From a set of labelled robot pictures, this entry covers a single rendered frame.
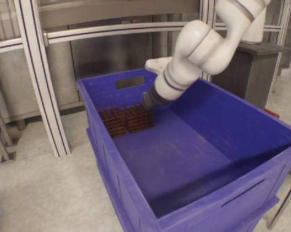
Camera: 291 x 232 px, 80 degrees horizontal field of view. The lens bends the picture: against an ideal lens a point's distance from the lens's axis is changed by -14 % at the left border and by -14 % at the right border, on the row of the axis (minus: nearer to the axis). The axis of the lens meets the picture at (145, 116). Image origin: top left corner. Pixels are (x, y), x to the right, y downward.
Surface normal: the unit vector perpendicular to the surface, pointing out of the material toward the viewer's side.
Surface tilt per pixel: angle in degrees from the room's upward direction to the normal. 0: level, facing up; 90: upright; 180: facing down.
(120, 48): 90
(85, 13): 90
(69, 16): 90
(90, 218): 0
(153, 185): 0
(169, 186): 0
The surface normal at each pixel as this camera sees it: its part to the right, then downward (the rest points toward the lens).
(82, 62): 0.41, 0.46
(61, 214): -0.02, -0.86
